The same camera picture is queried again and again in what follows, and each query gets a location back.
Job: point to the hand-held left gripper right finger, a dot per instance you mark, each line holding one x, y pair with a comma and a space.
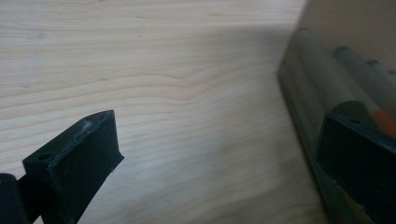
358, 168

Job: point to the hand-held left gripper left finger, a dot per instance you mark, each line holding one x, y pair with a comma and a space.
71, 174

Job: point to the bunch of coloured markers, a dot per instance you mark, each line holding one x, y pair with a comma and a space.
314, 71

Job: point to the orange-red cap marker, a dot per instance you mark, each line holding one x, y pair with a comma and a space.
386, 123

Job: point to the transparent grey storage box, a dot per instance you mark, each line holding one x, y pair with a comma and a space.
342, 18

